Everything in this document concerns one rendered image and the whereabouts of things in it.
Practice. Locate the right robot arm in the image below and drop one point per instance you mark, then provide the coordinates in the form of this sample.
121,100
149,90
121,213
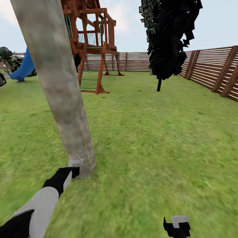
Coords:
179,228

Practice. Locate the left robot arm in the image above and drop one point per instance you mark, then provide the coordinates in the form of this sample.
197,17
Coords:
32,219

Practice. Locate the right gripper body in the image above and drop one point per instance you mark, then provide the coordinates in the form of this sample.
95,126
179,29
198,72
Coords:
181,231

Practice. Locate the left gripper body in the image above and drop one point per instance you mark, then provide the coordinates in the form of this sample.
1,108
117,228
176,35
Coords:
75,170

